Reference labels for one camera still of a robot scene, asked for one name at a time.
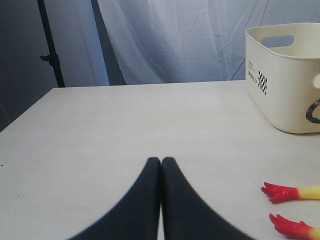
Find yellow rubber chicken sideways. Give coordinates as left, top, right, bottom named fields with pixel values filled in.
left=261, top=182, right=320, bottom=240

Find black stand pole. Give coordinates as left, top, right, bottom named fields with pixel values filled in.
left=37, top=0, right=65, bottom=88

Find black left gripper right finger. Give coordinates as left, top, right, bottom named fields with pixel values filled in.
left=162, top=157, right=252, bottom=240

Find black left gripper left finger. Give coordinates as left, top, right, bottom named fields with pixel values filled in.
left=71, top=157, right=161, bottom=240

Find cream bin marked O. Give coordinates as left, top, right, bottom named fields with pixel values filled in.
left=245, top=22, right=320, bottom=134

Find pale blue backdrop curtain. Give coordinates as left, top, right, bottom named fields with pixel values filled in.
left=0, top=0, right=320, bottom=129

